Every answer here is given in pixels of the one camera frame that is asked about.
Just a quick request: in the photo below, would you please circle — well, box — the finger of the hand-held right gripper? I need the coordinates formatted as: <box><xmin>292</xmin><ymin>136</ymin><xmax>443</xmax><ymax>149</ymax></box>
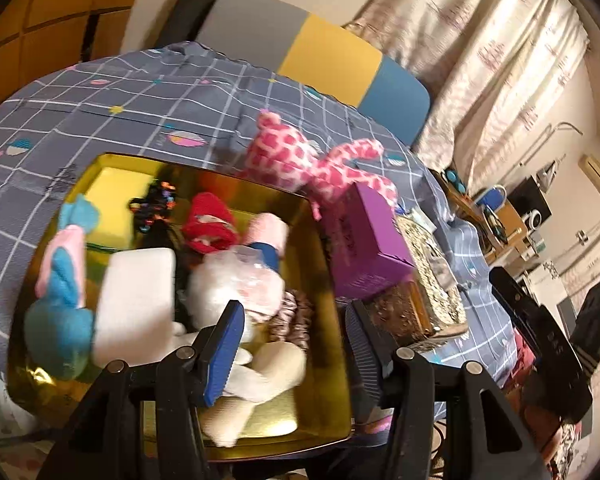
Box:
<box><xmin>489</xmin><ymin>266</ymin><xmax>543</xmax><ymax>323</ymax></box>
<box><xmin>570</xmin><ymin>275</ymin><xmax>600</xmax><ymax>376</ymax></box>

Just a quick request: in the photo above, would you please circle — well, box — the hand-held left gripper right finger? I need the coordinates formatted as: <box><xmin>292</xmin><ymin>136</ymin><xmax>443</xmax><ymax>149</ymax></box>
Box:
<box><xmin>344</xmin><ymin>300</ymin><xmax>551</xmax><ymax>480</ymax></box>

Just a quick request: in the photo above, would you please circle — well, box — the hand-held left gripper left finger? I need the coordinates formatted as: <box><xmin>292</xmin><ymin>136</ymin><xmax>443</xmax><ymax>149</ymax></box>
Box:
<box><xmin>35</xmin><ymin>300</ymin><xmax>247</xmax><ymax>480</ymax></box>

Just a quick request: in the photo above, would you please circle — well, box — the white plush toy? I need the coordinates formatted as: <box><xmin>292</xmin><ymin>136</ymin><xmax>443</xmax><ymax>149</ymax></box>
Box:
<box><xmin>172</xmin><ymin>317</ymin><xmax>308</xmax><ymax>448</ymax></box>

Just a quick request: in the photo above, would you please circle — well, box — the pink satin scrunchie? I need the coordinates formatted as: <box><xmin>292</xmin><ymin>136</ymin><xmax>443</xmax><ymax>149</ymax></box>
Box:
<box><xmin>267</xmin><ymin>287</ymin><xmax>316</xmax><ymax>353</ymax></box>

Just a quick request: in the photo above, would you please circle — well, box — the cream mesh cloth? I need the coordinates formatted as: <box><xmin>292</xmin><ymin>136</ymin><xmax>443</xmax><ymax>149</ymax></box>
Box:
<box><xmin>237</xmin><ymin>392</ymin><xmax>301</xmax><ymax>438</ymax></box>

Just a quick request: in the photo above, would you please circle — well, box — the gold metal tin box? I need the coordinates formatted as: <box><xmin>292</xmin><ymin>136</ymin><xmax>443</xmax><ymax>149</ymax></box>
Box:
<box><xmin>5</xmin><ymin>152</ymin><xmax>356</xmax><ymax>461</ymax></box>

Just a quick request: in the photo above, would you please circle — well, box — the white foam block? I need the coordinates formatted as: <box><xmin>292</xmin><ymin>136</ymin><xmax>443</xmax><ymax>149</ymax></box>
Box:
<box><xmin>92</xmin><ymin>247</ymin><xmax>177</xmax><ymax>363</ymax></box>

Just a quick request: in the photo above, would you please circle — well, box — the pink soft toy blue band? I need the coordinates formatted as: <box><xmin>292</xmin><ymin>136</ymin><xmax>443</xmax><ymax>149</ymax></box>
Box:
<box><xmin>242</xmin><ymin>211</ymin><xmax>290</xmax><ymax>263</ymax></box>

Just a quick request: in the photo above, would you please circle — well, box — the black-haired red doll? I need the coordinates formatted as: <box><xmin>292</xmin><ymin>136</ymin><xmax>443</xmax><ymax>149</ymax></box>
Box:
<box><xmin>129</xmin><ymin>180</ymin><xmax>241</xmax><ymax>256</ymax></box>

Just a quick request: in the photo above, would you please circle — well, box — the blue and pink plush toy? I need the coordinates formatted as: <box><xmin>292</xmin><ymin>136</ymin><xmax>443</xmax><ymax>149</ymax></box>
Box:
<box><xmin>22</xmin><ymin>194</ymin><xmax>101</xmax><ymax>381</ymax></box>

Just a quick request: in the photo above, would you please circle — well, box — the wooden cabinet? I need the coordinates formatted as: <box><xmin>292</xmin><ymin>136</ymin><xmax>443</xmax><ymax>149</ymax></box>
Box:
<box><xmin>485</xmin><ymin>200</ymin><xmax>536</xmax><ymax>266</ymax></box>

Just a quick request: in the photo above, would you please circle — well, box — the black hand tool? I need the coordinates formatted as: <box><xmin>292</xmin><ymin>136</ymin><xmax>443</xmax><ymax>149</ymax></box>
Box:
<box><xmin>482</xmin><ymin>207</ymin><xmax>511</xmax><ymax>246</ymax></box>

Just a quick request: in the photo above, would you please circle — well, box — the silver ornate tissue box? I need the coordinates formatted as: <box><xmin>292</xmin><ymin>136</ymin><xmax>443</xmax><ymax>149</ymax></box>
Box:
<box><xmin>367</xmin><ymin>210</ymin><xmax>470</xmax><ymax>348</ymax></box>

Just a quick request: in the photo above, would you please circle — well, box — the black monitor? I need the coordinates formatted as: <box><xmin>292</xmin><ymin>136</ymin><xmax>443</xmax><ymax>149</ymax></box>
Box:
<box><xmin>507</xmin><ymin>176</ymin><xmax>553</xmax><ymax>221</ymax></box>

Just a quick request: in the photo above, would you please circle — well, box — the blue folding chair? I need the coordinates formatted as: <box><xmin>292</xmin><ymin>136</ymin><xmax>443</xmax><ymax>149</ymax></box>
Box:
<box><xmin>475</xmin><ymin>185</ymin><xmax>508</xmax><ymax>213</ymax></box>

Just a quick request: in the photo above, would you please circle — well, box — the wooden side desk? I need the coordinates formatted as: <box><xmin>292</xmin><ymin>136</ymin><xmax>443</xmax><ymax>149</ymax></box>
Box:
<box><xmin>432</xmin><ymin>167</ymin><xmax>486</xmax><ymax>241</ymax></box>

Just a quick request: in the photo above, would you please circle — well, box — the purple cardboard box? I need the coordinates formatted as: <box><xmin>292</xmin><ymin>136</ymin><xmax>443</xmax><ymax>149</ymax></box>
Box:
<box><xmin>325</xmin><ymin>181</ymin><xmax>417</xmax><ymax>301</ymax></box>

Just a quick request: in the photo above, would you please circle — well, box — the pink spotted plush toy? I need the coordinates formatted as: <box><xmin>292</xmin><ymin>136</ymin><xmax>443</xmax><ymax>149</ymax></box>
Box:
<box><xmin>237</xmin><ymin>109</ymin><xmax>400</xmax><ymax>221</ymax></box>

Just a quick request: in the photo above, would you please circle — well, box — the beige printed curtain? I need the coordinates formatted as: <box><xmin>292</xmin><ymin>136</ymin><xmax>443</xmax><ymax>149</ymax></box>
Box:
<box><xmin>345</xmin><ymin>0</ymin><xmax>593</xmax><ymax>186</ymax></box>

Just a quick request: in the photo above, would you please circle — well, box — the grey checked printed tablecloth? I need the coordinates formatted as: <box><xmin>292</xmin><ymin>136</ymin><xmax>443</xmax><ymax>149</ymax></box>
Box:
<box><xmin>0</xmin><ymin>42</ymin><xmax>511</xmax><ymax>441</ymax></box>

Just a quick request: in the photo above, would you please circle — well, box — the wooden wardrobe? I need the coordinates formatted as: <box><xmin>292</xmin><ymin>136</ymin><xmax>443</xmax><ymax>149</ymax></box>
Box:
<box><xmin>0</xmin><ymin>0</ymin><xmax>153</xmax><ymax>116</ymax></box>

